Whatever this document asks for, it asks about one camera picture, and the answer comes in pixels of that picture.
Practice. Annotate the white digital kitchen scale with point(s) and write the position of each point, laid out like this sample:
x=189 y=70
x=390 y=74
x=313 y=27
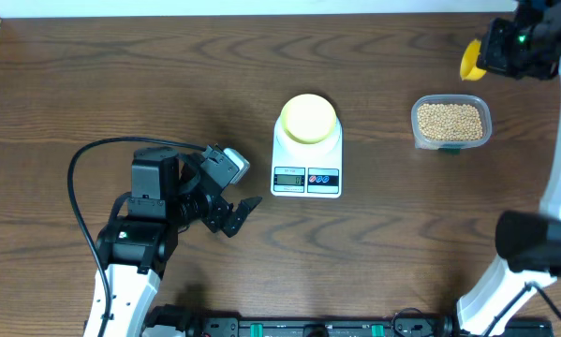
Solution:
x=307 y=170

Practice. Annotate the yellow plastic bowl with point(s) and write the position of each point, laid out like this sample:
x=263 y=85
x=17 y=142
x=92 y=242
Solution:
x=308 y=118

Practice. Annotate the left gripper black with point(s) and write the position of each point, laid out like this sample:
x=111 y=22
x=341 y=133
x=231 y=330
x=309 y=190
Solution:
x=218 y=219

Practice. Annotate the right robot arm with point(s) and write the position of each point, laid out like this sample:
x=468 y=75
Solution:
x=528 y=245

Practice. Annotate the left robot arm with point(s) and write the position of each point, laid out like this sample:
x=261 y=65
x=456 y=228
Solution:
x=169 y=192

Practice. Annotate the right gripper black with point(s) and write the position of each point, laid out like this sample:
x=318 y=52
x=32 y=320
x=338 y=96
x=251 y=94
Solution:
x=492 y=55

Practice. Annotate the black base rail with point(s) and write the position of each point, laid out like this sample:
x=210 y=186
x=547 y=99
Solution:
x=345 y=327

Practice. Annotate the soybeans in container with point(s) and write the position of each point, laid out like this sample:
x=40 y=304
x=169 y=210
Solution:
x=450 y=122

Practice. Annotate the clear plastic bean container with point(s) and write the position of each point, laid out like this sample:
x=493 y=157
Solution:
x=421 y=142

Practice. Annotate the yellow measuring scoop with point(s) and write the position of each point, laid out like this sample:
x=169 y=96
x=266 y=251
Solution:
x=468 y=67

